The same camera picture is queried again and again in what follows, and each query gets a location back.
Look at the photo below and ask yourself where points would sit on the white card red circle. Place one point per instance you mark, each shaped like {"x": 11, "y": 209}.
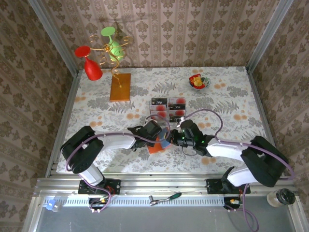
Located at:
{"x": 159, "y": 113}
{"x": 178, "y": 112}
{"x": 178, "y": 100}

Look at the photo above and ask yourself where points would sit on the clear acrylic card stand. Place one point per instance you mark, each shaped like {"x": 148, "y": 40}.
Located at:
{"x": 168, "y": 110}

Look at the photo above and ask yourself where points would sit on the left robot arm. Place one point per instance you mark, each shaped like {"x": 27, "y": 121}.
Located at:
{"x": 116, "y": 142}

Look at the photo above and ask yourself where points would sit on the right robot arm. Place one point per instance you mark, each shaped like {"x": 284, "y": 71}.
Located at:
{"x": 224, "y": 151}

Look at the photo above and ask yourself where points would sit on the floral fern print tablecloth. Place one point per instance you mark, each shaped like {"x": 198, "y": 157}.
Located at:
{"x": 169, "y": 164}

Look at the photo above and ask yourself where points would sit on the yellow and red snack packet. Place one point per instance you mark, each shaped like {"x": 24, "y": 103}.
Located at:
{"x": 198, "y": 81}

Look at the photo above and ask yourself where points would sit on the white bowl green leaf print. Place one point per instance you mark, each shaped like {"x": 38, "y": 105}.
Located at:
{"x": 207, "y": 83}

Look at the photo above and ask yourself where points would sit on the red wine glass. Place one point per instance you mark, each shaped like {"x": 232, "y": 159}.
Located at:
{"x": 93, "y": 70}

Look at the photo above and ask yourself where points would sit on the yellow power connector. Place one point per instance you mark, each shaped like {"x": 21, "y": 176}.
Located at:
{"x": 103, "y": 200}

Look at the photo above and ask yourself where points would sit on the green wine glass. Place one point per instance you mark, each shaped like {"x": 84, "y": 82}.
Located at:
{"x": 114, "y": 49}

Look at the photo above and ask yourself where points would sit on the grey metal shelf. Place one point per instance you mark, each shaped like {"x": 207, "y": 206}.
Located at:
{"x": 157, "y": 220}

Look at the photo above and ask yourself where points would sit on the glass jar black lid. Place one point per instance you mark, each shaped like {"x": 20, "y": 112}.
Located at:
{"x": 283, "y": 197}

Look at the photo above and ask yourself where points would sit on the blue white plastic connector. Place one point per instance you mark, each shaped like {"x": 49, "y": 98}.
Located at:
{"x": 51, "y": 205}

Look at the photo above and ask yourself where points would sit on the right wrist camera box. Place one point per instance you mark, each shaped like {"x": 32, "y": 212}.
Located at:
{"x": 189, "y": 126}

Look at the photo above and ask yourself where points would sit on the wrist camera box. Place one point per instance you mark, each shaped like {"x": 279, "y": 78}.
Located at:
{"x": 189, "y": 126}
{"x": 153, "y": 129}

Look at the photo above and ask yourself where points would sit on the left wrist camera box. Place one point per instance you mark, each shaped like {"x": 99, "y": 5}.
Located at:
{"x": 153, "y": 129}

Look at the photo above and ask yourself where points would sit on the aluminium front rail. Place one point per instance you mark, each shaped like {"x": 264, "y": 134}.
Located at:
{"x": 169, "y": 183}

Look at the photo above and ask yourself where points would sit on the aluminium side rail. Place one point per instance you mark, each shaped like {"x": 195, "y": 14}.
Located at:
{"x": 64, "y": 120}
{"x": 261, "y": 108}

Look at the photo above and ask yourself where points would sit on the aluminium frame post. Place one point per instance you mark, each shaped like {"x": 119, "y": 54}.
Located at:
{"x": 268, "y": 36}
{"x": 54, "y": 36}

